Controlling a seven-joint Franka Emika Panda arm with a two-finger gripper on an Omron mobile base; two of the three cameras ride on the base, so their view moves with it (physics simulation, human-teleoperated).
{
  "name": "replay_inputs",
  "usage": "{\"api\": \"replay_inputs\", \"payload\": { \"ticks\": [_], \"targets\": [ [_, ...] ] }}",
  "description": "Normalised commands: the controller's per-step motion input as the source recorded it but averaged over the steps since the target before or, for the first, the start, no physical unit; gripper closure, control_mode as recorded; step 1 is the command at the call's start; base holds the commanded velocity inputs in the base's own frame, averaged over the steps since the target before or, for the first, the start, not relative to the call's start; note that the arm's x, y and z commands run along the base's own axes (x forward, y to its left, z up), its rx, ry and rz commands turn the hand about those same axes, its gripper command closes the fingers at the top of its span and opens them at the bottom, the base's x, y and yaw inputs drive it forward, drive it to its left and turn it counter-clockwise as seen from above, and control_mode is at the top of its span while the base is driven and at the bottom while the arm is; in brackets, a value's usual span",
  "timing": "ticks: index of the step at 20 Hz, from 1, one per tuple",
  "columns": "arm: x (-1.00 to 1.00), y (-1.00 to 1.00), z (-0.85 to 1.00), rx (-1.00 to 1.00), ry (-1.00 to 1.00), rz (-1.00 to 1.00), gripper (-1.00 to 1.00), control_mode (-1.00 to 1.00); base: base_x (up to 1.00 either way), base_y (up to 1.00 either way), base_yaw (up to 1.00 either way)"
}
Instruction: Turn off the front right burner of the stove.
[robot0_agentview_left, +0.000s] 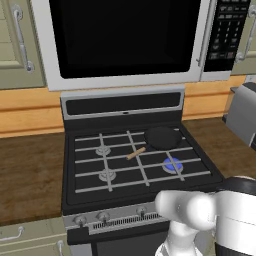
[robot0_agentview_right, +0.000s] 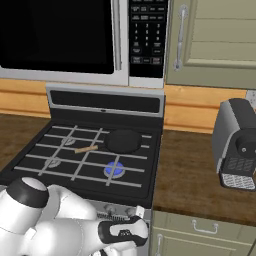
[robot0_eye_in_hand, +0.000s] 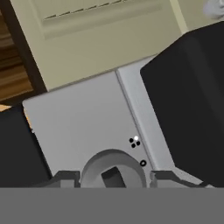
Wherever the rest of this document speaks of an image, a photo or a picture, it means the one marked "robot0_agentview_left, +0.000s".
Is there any black and silver stove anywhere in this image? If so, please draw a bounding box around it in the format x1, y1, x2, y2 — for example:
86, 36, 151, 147
60, 85, 225, 256

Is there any silver stove knob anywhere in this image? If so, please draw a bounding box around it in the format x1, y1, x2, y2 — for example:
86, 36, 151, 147
73, 214, 87, 228
135, 206, 148, 218
96, 211, 111, 225

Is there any silver microwave oven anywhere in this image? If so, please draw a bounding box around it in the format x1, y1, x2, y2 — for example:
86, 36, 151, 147
30, 0, 252, 92

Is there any silver toaster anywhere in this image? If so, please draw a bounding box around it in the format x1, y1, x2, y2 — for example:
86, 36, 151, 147
225, 81, 256, 148

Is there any sage green cupboard door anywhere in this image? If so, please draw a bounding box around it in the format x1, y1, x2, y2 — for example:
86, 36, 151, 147
0, 239, 72, 256
230, 0, 256, 76
0, 0, 47, 90

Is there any sage green drawer front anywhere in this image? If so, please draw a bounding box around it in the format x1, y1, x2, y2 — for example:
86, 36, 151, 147
0, 217, 68, 250

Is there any black frying pan wooden handle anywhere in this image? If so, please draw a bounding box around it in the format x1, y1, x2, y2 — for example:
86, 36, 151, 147
126, 126, 183, 161

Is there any microwave door handle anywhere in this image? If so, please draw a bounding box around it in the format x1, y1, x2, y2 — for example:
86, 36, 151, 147
196, 0, 217, 68

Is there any silver cupboard door handle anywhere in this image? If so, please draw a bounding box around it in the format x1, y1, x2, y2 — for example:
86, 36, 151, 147
234, 4, 256, 64
11, 3, 36, 74
56, 240, 65, 256

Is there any silver drawer handle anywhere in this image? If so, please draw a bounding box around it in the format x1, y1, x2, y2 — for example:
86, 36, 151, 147
0, 226, 26, 243

